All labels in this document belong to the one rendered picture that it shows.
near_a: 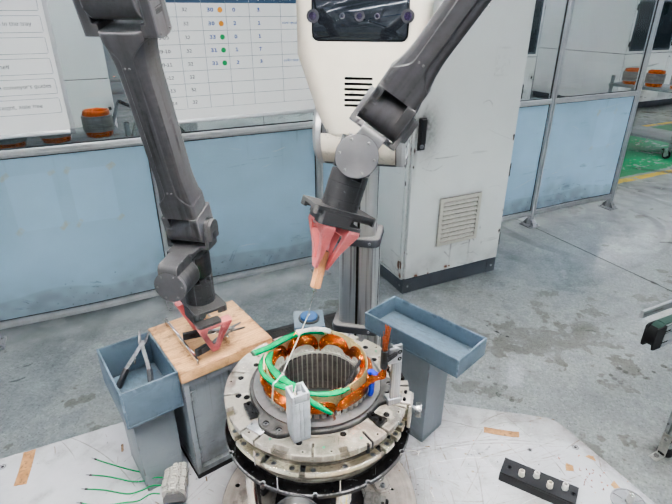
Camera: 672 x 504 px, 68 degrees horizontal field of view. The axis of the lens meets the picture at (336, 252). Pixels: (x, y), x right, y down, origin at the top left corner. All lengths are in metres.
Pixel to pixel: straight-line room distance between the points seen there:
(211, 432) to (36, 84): 2.10
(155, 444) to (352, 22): 0.93
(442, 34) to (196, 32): 2.30
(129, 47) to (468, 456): 1.04
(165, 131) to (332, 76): 0.43
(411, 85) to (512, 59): 2.61
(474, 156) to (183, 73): 1.76
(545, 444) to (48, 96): 2.54
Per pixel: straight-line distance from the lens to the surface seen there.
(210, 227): 0.90
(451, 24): 0.68
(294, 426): 0.78
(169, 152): 0.82
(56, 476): 1.32
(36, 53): 2.85
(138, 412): 1.04
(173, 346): 1.09
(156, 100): 0.79
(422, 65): 0.69
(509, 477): 1.21
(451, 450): 1.25
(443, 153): 3.09
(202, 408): 1.10
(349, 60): 1.10
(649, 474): 2.54
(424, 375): 1.13
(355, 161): 0.65
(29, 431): 2.72
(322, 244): 0.73
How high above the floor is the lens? 1.68
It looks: 26 degrees down
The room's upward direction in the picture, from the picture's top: straight up
